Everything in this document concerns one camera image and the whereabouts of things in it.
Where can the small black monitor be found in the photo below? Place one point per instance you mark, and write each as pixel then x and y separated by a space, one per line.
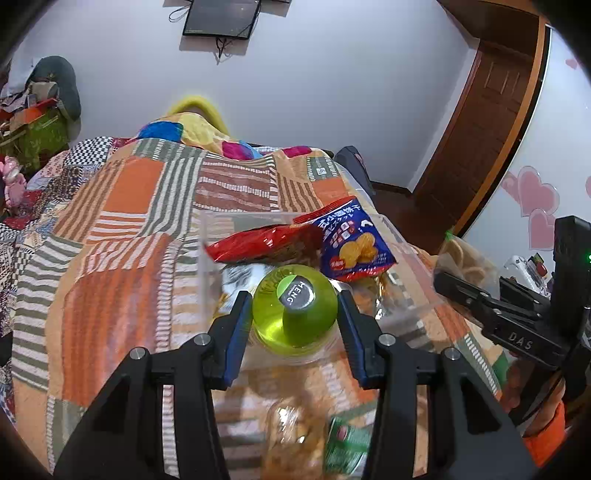
pixel 219 16

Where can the green box with orange lid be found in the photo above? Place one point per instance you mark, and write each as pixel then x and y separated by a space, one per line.
pixel 39 134

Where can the yellow cushion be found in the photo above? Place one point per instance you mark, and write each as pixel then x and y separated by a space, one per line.
pixel 198 105

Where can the clear bag of round crackers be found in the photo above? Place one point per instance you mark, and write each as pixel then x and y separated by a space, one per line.
pixel 466 261

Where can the orange striped patchwork blanket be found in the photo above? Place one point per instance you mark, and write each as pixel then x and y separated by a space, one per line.
pixel 138 277

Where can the white appliance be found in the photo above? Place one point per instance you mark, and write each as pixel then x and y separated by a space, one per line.
pixel 519 272

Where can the small green packet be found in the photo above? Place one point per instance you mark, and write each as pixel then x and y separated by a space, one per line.
pixel 348 443

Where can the pile of clutter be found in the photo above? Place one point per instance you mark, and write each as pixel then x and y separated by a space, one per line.
pixel 21 101

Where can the peanut brittle packet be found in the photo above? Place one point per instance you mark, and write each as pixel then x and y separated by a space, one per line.
pixel 295 438

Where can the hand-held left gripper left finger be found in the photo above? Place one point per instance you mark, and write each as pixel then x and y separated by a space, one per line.
pixel 238 333

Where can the pink heart sticker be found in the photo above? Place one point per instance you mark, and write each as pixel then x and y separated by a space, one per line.
pixel 535 191
pixel 574 63
pixel 542 228

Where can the checkered patterned bedsheet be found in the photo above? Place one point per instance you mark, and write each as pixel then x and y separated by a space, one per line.
pixel 27 240

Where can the green round bottle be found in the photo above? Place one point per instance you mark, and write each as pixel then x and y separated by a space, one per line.
pixel 270 325

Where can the wooden door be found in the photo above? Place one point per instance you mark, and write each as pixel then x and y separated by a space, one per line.
pixel 485 124

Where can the clear bag of breadsticks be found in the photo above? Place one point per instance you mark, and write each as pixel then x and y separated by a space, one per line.
pixel 371 300

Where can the red snack bag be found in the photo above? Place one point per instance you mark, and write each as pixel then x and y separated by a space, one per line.
pixel 263 244

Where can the colourful patch quilt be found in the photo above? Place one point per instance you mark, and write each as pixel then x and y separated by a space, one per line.
pixel 194 129

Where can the black backpack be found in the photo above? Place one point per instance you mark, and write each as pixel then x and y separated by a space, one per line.
pixel 358 170

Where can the clear plastic container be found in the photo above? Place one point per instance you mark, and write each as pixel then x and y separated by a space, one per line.
pixel 212 277

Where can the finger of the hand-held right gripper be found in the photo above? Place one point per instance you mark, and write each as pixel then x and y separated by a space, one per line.
pixel 521 294
pixel 461 290

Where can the pink plush toy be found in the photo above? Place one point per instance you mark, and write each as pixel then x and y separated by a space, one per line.
pixel 11 180

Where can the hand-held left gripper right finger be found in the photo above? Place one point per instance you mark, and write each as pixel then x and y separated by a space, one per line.
pixel 353 338

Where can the blue snack bag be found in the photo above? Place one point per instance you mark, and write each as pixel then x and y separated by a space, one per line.
pixel 351 249

